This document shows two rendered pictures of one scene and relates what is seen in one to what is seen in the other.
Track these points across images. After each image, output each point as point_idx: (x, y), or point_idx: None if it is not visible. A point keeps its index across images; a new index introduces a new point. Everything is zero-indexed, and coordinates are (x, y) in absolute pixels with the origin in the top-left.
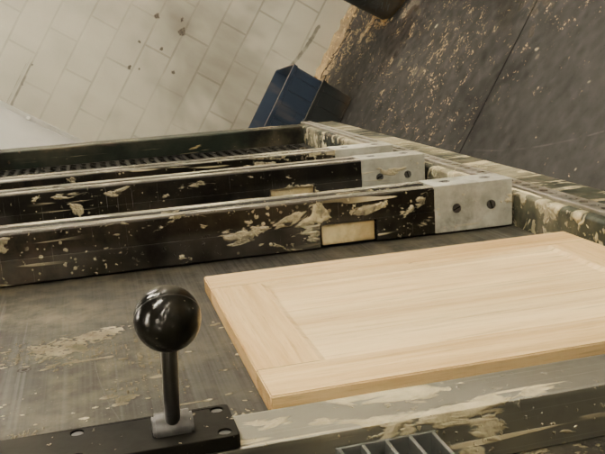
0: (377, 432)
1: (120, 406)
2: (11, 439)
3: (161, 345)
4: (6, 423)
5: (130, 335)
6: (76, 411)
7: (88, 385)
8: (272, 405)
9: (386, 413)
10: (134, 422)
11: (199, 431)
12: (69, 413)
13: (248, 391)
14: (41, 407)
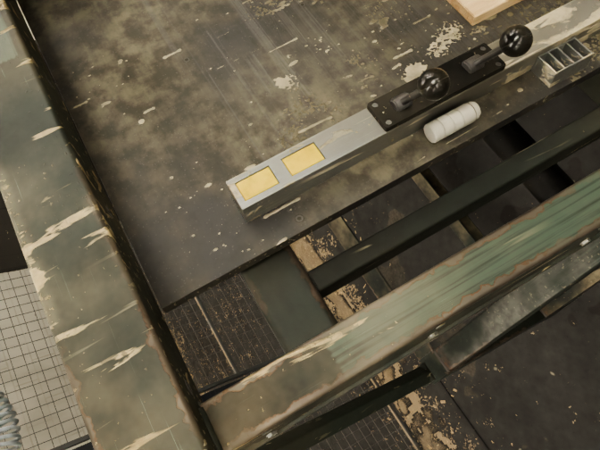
0: (554, 45)
1: (386, 29)
2: (403, 85)
3: (518, 56)
4: (337, 52)
5: None
6: (365, 36)
7: (353, 12)
8: (473, 20)
9: (555, 33)
10: (451, 63)
11: (487, 65)
12: (363, 38)
13: (445, 5)
14: (344, 36)
